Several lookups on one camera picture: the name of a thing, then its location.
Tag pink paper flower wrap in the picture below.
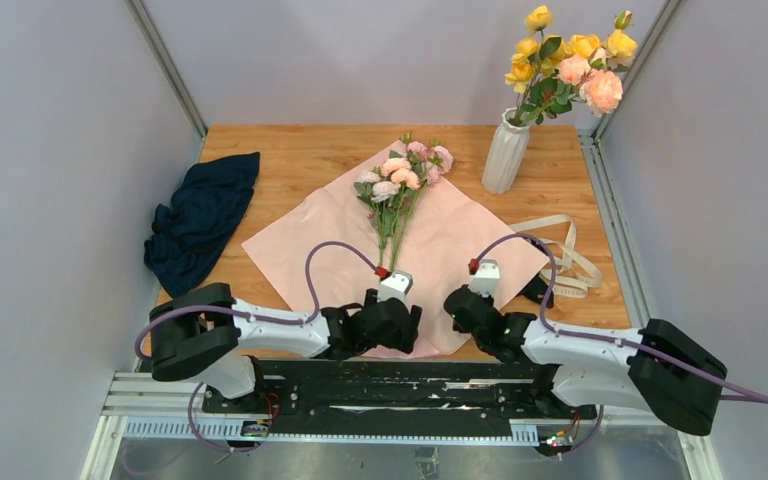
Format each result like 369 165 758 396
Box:
242 142 511 358

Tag white printed ribbon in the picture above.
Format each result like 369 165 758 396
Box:
508 214 604 299

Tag black printed ribbon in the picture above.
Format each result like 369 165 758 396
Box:
519 275 554 309

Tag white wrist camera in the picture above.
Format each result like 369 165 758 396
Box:
377 270 413 306
468 259 501 298

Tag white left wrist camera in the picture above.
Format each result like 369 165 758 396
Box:
377 270 413 306

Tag yellow and pink flowers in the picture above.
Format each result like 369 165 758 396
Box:
504 5 638 128

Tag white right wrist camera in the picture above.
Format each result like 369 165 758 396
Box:
468 259 501 298

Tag aluminium frame post left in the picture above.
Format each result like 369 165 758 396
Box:
124 0 209 141

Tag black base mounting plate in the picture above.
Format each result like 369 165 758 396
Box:
138 357 670 442

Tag white ribbed vase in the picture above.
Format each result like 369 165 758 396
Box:
481 108 530 194

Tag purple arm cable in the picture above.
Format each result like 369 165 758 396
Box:
468 233 768 458
134 241 392 458

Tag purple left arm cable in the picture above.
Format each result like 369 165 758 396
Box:
134 241 392 458

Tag aluminium frame rail front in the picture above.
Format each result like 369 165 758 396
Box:
81 361 723 479

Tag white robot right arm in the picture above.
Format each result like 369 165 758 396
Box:
444 286 727 436

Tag dark blue cloth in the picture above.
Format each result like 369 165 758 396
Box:
143 152 261 298

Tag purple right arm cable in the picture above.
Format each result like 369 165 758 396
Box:
468 233 768 458

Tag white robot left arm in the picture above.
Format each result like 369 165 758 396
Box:
141 283 423 413

